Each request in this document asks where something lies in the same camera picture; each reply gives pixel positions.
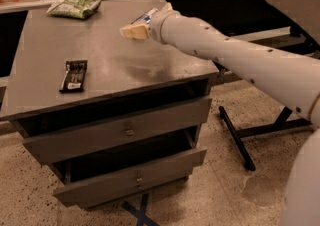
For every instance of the green snack bag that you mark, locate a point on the green snack bag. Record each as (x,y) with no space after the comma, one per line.
(76,9)

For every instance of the black rxbar chocolate wrapper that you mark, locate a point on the black rxbar chocolate wrapper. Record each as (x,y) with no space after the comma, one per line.
(74,77)

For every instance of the upper grey drawer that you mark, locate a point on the upper grey drawer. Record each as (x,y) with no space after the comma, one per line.
(100,135)

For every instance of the black metal table stand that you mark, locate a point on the black metal table stand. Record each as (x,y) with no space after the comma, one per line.
(281,123)

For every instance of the grey drawer cabinet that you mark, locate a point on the grey drawer cabinet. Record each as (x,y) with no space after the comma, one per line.
(123,77)

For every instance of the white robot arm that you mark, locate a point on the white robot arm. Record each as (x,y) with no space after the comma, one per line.
(291,79)

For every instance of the grey drawer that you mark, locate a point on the grey drawer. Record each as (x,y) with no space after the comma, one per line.
(100,135)
(101,189)

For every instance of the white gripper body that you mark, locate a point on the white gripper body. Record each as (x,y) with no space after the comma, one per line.
(155,26)

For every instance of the lower grey drawer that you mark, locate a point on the lower grey drawer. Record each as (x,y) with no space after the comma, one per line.
(101,189)

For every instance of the silver blue redbull can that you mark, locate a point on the silver blue redbull can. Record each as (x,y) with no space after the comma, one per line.
(146,17)

